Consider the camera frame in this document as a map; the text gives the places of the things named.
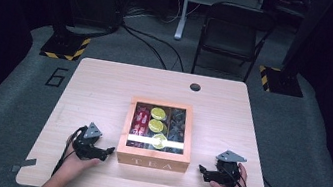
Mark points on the wooden tea box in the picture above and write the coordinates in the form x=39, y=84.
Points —
x=150, y=163

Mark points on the black stand with striped base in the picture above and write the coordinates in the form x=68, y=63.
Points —
x=282, y=81
x=63, y=47

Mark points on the person's left hand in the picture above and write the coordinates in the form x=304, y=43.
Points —
x=73, y=166

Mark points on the grey tape strip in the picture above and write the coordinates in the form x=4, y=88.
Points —
x=25, y=164

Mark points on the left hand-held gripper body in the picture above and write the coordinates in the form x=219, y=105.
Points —
x=85, y=146

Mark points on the white desk frame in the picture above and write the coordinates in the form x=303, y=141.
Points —
x=183, y=15

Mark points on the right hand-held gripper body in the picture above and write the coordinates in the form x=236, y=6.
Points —
x=227, y=174

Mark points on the bundle of red packets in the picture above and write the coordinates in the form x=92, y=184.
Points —
x=141, y=120

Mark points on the black table grommet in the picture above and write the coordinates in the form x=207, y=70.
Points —
x=195, y=87

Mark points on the black folding chair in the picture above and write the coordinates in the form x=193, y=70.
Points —
x=231, y=33

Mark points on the pile of dark tea bags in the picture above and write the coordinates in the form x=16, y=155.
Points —
x=178, y=125

